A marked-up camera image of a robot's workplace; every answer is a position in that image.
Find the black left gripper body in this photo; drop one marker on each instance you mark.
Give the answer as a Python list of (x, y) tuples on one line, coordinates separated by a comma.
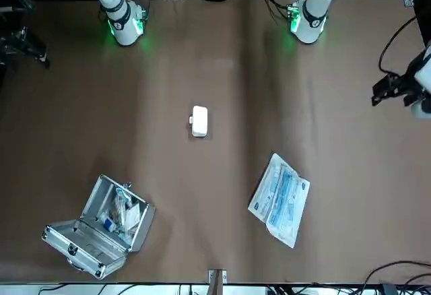
[(412, 88)]

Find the small white medicine box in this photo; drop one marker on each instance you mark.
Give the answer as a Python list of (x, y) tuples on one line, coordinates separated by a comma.
[(200, 121)]

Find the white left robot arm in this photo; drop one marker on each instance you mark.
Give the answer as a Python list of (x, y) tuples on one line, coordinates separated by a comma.
[(313, 15)]

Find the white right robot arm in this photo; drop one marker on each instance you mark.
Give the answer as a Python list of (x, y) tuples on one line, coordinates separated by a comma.
[(118, 12)]

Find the blue white small box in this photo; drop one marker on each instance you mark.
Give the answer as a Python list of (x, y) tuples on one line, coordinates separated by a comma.
[(108, 225)]

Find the blue white mask packet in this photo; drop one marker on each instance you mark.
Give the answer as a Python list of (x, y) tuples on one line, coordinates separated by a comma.
[(288, 207), (264, 197)]

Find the aluminium first aid case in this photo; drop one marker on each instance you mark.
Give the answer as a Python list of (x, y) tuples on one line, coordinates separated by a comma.
[(84, 251)]

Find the black tripod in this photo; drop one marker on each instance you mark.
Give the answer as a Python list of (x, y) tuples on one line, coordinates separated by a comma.
[(28, 47)]

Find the black stand post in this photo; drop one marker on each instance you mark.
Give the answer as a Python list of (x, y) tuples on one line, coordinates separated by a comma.
[(422, 25)]

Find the aluminium frame post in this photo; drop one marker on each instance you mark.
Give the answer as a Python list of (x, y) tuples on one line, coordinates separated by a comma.
[(217, 281)]

